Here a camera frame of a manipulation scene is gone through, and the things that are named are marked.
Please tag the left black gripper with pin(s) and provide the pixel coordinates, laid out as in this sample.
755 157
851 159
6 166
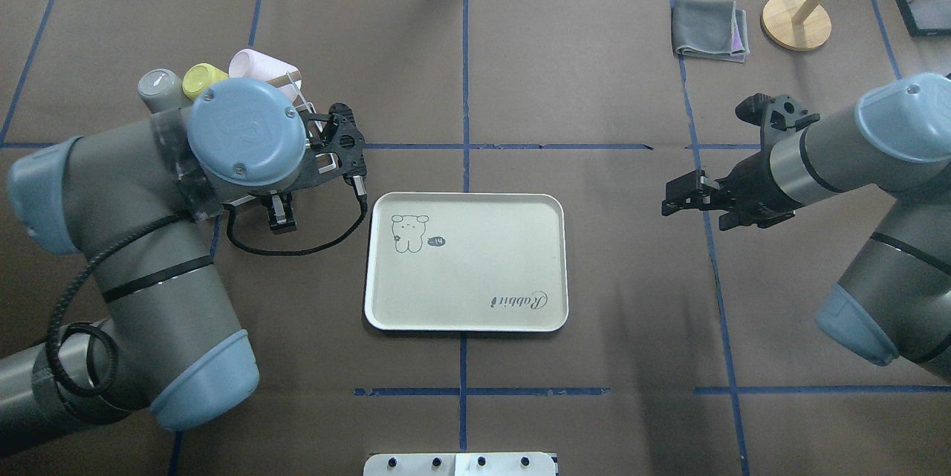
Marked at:
280 211

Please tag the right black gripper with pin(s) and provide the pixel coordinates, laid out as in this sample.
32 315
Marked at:
750 179

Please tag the beige rabbit tray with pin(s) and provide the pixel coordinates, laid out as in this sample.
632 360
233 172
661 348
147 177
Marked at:
489 263

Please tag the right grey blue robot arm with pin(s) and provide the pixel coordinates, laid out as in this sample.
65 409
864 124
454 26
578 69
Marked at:
892 301

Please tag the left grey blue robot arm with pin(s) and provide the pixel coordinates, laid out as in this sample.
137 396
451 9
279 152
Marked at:
147 323

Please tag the pink cup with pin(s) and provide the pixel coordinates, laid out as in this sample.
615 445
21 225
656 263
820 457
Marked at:
249 63

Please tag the yellow cup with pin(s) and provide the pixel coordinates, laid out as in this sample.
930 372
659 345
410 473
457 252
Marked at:
200 77

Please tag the grey cup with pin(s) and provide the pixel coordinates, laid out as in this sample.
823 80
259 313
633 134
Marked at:
160 90

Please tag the black framed glass tray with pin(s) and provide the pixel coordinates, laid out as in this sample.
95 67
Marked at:
925 18

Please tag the grey folded cloth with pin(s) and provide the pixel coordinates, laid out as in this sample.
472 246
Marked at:
709 29

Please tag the wooden mug tree stand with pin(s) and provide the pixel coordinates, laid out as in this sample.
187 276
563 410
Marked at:
798 25

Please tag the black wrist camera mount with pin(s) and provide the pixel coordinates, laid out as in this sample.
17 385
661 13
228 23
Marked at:
334 133

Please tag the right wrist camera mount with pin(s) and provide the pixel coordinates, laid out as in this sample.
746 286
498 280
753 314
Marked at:
776 117

